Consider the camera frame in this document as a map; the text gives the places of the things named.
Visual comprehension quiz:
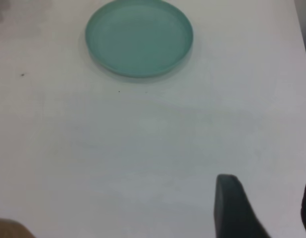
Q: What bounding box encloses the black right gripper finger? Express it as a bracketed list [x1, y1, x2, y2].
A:
[213, 174, 272, 238]

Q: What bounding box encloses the green plate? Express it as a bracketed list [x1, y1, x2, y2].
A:
[85, 0, 194, 78]

